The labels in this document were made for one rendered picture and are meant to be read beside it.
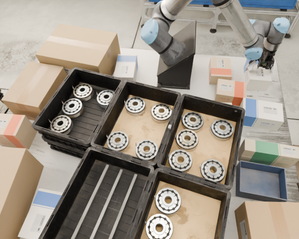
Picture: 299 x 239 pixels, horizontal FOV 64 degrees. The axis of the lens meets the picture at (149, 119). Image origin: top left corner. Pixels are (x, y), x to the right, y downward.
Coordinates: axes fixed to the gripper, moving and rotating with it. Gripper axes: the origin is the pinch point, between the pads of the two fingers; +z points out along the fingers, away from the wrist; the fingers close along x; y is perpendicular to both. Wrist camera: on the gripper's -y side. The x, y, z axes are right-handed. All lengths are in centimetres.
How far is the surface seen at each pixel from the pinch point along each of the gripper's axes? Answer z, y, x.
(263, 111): -2.9, 32.0, -0.8
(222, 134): -10, 53, -23
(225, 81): -1.3, 12.2, -19.3
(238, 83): -1.3, 12.8, -11.8
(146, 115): -7, 46, -60
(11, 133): -9, 66, -123
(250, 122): 1.7, 36.5, -5.9
